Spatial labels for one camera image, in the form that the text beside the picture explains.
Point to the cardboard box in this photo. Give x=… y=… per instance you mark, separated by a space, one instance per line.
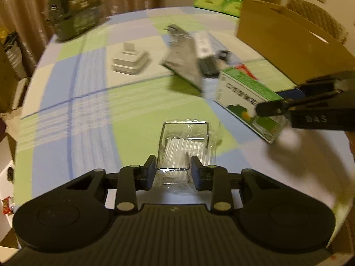
x=277 y=38

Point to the green and white carton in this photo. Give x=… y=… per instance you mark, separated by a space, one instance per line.
x=244 y=94

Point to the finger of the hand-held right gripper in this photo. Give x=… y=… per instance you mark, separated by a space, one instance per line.
x=270 y=108
x=316 y=86

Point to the clear plastic packet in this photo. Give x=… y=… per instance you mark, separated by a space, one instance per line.
x=180 y=144

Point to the dark green wrapped food pack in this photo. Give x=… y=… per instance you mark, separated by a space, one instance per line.
x=75 y=19

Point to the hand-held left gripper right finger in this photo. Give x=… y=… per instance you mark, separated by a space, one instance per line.
x=195 y=171

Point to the silver foil bag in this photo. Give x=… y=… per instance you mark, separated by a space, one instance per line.
x=183 y=58

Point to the red snack packet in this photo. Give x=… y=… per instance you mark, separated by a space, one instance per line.
x=7 y=205

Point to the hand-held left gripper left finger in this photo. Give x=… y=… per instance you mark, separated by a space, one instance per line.
x=151 y=170

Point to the grey plastic bag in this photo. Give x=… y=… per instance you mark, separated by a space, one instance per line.
x=15 y=52

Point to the white power adapter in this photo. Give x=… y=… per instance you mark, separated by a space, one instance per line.
x=130 y=62

